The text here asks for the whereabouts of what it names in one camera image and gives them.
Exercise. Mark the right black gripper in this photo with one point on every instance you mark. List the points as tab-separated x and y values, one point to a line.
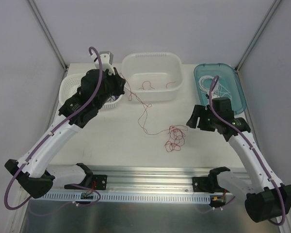
203	119

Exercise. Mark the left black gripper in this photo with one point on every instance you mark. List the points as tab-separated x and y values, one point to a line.
117	82

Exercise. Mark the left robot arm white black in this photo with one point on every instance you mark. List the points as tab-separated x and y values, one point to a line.
97	86

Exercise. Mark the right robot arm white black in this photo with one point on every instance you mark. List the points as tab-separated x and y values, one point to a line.
266	197

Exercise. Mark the white plastic tub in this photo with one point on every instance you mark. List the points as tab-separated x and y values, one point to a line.
153	76

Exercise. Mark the white perforated basket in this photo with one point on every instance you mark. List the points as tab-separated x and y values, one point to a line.
69	87

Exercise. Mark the teal transparent plastic tray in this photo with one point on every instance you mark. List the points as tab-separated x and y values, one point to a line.
228	85

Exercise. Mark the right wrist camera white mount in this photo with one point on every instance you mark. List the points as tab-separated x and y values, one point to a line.
213	96

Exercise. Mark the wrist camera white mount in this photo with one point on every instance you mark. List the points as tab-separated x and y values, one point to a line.
213	96
106	60

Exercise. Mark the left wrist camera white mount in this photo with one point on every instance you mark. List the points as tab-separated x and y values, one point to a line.
106	60

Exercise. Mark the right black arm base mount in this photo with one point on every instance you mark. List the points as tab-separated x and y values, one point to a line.
203	184

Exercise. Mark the aluminium mounting rail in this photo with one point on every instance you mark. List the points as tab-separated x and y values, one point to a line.
156	180

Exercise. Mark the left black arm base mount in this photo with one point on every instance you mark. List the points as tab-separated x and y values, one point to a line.
96	182

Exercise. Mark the left aluminium frame post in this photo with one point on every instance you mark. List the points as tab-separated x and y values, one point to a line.
46	32

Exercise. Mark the aluminium frame post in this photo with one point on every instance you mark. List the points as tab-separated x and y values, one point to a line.
46	32
258	33

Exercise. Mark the right aluminium frame post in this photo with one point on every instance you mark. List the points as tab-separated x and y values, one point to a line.
258	33

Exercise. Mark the white slotted cable duct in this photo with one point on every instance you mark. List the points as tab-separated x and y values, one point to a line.
127	197

